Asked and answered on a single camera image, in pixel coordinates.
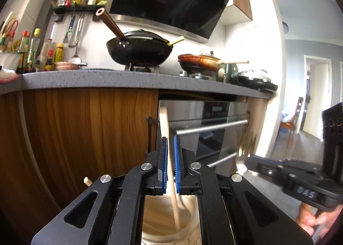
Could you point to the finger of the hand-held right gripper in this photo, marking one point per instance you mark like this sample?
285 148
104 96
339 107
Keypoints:
250 163

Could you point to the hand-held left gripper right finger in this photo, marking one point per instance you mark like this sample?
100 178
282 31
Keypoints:
176 164

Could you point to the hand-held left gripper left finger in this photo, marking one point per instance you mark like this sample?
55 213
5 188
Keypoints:
165 164

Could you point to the cream floral ceramic utensil holder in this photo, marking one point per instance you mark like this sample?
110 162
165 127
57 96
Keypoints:
160 221

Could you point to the person's right hand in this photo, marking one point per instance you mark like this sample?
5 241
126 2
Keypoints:
310 221

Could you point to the stainless steel oven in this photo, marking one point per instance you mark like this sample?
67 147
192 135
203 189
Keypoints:
214 127

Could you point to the wooden chair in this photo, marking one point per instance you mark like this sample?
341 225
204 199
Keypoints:
293 121

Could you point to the black pan with glass lid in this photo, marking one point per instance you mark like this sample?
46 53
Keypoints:
257 80

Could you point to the wooden lower cabinet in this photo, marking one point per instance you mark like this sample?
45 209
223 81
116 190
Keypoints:
80 132

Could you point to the dark green kettle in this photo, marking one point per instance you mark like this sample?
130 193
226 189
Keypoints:
231 72

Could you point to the gas stove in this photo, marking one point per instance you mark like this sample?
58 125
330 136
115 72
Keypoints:
171 69

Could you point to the grey kitchen countertop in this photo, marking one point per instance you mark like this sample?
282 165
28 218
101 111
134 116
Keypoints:
107 80

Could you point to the red frying pan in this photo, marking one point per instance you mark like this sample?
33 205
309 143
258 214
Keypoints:
201 63

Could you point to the black wok lid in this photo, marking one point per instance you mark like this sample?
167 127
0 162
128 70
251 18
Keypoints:
144 34

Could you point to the ceiling light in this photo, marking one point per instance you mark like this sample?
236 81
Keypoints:
285 27

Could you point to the copper bowl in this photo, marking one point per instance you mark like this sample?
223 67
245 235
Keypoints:
65 66

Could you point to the yellow squeeze bottle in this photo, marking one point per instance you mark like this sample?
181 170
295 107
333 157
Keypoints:
59 53

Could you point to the small dark sauce bottle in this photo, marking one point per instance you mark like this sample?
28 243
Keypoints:
48 63

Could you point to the hanging metal ladle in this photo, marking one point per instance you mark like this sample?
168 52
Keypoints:
76 33

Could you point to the white plastic bottle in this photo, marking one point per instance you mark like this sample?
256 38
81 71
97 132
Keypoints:
45 49

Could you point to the oil bottle with yellow cap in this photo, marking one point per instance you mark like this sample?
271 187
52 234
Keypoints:
32 52

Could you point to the black spice rack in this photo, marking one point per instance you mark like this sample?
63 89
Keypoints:
77 9

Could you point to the pink dish cloth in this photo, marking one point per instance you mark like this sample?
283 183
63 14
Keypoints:
8 76

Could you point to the red-capped sauce bottle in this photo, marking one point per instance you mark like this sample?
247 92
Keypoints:
23 49

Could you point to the white container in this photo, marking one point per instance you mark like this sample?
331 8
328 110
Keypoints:
9 60

